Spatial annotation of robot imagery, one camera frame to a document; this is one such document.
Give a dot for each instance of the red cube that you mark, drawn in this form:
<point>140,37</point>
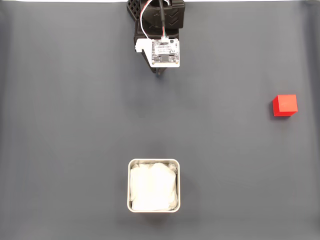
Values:
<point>286,105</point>

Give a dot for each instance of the white square box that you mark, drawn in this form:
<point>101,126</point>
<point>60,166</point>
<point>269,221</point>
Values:
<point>128,185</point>

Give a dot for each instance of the dark grey mat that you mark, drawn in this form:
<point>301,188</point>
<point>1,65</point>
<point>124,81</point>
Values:
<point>75,125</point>

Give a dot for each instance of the white tissue paper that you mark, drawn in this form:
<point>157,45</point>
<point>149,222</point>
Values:
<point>153,187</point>

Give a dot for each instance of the camera board on white mount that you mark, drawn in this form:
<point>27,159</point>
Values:
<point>166,51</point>

